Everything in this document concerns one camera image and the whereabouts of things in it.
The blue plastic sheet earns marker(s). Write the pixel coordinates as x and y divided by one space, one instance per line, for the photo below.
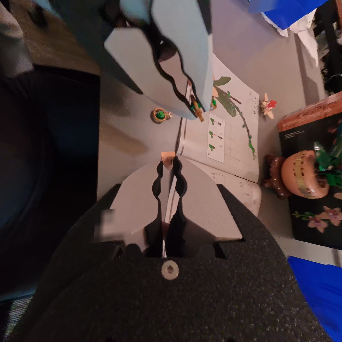
320 294

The open instruction booklet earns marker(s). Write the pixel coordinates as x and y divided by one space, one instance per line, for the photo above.
235 149

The brown brick pot base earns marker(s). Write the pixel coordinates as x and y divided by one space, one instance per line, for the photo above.
274 173

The blue plastic bin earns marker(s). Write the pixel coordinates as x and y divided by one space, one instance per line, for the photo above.
288 10

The tan shield-shaped brick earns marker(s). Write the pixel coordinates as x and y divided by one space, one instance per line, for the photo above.
168 160

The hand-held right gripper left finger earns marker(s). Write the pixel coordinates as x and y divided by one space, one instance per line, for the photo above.
136 197

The tan brick flower pot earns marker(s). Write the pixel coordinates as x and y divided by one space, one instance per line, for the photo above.
299 173

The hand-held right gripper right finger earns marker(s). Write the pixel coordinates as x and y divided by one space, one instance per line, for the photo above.
205 211

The black orchid set box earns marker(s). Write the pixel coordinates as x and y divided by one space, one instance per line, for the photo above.
307 227

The tan brick flower red centre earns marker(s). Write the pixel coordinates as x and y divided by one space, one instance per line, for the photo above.
268 105

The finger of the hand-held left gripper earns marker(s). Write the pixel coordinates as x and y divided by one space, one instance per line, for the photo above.
133 58
187 34

